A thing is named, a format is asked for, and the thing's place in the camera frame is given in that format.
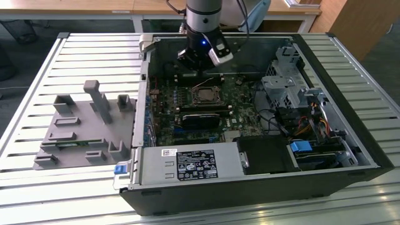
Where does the green motherboard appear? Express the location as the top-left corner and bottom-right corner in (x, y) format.
(147, 75), (267, 146)

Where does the green RAM stick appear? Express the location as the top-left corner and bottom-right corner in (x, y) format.
(55, 140), (106, 149)

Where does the blue disk carrier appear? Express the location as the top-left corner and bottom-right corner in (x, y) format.
(290, 140), (314, 154)

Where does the stack of books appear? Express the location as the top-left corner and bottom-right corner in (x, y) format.
(283, 0), (323, 9)

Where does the silver chipset heat sink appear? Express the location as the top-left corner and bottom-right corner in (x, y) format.
(224, 130), (244, 142)

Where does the wooden cabinet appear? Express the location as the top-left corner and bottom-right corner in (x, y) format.
(310, 0), (400, 62)

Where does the metal socket cover frame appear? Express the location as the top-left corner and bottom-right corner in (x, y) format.
(191, 86), (223, 104)

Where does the black CPU socket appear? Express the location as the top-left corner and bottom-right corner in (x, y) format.
(187, 85), (228, 105)

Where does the grey parts rack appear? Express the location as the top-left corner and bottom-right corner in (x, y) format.
(32, 80), (139, 171)

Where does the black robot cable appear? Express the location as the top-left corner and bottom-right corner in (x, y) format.
(236, 0), (251, 53)

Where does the black RAM slot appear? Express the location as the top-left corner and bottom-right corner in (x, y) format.
(176, 72), (227, 86)

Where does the grey case corner bracket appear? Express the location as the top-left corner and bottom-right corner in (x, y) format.
(139, 34), (156, 53)

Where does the black installed RAM stick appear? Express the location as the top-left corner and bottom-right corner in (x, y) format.
(178, 105), (232, 114)

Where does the yellow red wire bundle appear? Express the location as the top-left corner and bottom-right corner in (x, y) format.
(296, 116), (332, 137)

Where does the silver metal drive cage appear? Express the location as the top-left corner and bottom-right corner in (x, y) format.
(260, 45), (316, 111)

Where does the black wire bundle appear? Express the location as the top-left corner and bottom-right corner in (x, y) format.
(254, 106), (291, 137)

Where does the pale blue teach pendant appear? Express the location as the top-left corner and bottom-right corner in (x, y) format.
(240, 0), (272, 32)

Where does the grey power supply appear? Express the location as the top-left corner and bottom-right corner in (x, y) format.
(138, 142), (247, 186)

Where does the black PC case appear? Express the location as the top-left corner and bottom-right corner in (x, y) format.
(119, 32), (395, 217)

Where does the black graphics card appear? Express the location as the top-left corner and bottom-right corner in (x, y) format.
(180, 113), (222, 129)

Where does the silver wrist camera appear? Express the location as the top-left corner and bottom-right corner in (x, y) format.
(208, 34), (235, 67)

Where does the black waste bin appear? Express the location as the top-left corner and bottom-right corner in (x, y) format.
(0, 20), (39, 45)

